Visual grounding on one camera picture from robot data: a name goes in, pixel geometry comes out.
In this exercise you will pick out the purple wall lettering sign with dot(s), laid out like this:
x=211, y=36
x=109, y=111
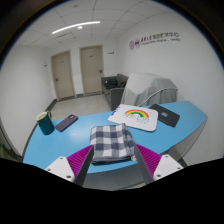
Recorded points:
x=153, y=40

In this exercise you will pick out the small round ceiling light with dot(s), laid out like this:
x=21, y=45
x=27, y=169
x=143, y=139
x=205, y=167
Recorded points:
x=80, y=27

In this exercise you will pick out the dark teal mug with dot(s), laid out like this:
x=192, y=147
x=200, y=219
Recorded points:
x=45, y=125

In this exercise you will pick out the black notebook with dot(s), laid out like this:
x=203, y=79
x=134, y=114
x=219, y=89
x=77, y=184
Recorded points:
x=165, y=115

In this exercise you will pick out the grey sheet covered equipment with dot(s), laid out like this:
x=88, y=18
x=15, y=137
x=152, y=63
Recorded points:
x=146, y=88

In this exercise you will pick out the white rainbow print bag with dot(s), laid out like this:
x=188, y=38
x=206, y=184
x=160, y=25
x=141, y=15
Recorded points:
x=133, y=118

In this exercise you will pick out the black bag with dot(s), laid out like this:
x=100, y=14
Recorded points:
x=111, y=83

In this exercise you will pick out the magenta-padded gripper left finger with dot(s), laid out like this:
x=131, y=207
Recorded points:
x=71, y=165

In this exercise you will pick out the beige door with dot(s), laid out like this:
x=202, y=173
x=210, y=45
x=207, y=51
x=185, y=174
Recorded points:
x=91, y=70
x=63, y=76

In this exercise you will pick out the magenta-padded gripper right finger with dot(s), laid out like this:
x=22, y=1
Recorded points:
x=155, y=165

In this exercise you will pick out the grey white checked towel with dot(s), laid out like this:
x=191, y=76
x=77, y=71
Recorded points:
x=111, y=143

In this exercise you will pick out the long ceiling light strip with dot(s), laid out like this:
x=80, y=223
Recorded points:
x=75, y=26

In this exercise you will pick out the purple smartphone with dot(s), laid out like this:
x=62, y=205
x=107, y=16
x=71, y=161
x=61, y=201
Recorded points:
x=66, y=122

